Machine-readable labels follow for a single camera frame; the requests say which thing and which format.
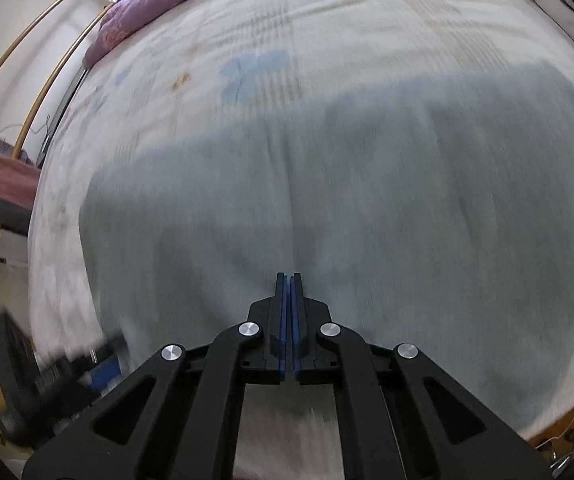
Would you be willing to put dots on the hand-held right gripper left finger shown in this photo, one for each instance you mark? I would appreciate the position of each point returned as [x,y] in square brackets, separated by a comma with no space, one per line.
[281,330]

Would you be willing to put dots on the wooden bed with headboard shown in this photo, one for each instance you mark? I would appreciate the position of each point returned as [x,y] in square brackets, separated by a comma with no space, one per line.
[317,35]

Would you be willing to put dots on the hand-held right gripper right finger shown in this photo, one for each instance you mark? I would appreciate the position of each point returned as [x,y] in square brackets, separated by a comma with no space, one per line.
[295,330]

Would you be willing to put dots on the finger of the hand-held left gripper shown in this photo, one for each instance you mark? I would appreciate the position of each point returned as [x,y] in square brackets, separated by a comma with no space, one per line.
[102,367]

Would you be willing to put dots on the purple floral duvet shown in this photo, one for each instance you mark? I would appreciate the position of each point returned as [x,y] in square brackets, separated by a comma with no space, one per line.
[132,15]

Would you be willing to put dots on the grey maroon striped towel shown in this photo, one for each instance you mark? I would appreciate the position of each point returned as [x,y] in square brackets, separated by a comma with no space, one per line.
[2,185]

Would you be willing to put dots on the grey zip hoodie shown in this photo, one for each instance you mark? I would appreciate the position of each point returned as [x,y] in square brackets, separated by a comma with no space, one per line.
[367,185]

